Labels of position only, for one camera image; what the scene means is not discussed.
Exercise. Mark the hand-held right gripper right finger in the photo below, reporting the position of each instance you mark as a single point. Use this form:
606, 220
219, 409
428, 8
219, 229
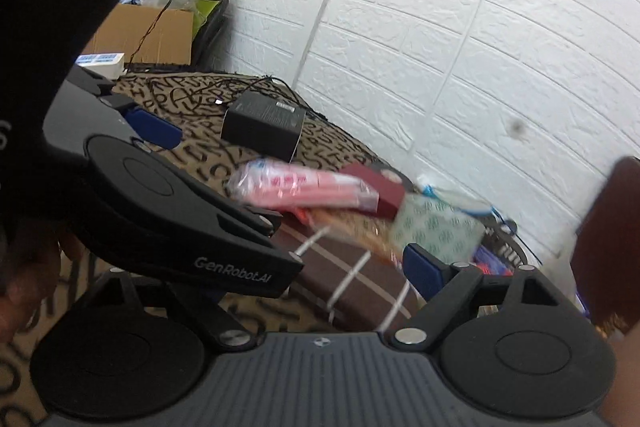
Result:
420, 269

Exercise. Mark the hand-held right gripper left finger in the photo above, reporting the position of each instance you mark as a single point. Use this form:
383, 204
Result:
215, 312

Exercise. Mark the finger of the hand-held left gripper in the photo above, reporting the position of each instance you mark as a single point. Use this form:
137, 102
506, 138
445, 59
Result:
155, 129
210, 247

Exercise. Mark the brown checked case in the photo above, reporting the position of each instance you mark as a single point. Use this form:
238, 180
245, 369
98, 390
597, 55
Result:
360, 292

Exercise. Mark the person's left hand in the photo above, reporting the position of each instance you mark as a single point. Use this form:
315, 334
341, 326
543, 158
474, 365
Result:
25, 277

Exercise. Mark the green patterned box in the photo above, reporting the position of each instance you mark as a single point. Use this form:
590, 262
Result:
440, 229

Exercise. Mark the white box blue labels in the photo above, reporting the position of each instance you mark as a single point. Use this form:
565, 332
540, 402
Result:
102, 64

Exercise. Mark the maroon box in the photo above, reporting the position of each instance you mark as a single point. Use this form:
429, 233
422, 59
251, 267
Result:
385, 192

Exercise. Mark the black hair claw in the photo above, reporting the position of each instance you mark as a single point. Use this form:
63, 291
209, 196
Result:
505, 249

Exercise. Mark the flat brown cardboard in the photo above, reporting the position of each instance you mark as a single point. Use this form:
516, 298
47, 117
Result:
160, 34

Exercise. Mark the pink plastic packet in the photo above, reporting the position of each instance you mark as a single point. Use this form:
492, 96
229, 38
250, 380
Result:
300, 184

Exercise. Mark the black power adapter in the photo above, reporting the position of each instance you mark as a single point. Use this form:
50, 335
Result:
265, 127

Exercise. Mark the yellow green bag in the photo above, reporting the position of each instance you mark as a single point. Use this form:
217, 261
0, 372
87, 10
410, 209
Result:
210, 27

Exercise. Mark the brown wooden board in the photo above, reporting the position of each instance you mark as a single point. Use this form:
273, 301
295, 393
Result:
605, 247

